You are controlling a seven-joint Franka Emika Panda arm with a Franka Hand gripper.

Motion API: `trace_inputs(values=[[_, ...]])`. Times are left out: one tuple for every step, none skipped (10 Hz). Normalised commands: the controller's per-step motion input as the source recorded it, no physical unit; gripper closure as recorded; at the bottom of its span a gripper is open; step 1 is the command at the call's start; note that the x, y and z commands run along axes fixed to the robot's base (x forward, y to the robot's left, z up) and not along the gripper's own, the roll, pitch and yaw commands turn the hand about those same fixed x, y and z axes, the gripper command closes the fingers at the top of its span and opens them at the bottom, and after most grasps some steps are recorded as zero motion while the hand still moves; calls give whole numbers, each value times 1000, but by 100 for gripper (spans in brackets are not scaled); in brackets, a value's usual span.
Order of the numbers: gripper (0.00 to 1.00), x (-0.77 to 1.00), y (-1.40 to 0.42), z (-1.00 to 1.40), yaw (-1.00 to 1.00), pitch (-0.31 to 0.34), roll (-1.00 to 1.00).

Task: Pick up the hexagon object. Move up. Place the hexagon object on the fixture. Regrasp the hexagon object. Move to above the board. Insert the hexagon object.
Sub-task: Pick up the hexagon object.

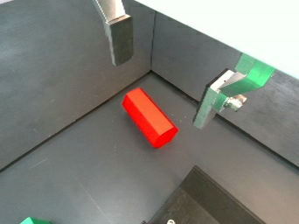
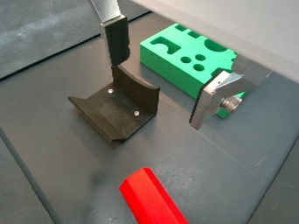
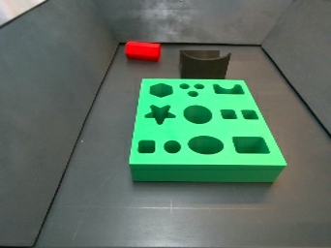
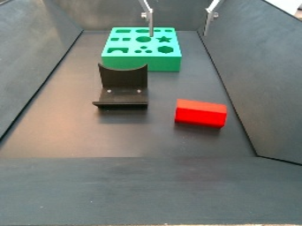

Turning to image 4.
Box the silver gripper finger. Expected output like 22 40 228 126
203 0 222 36
137 0 153 28

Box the red hexagon prism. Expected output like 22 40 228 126
175 99 227 128

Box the green shape sorter block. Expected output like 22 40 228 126
101 27 182 72

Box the black curved holder stand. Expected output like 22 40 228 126
92 64 148 108

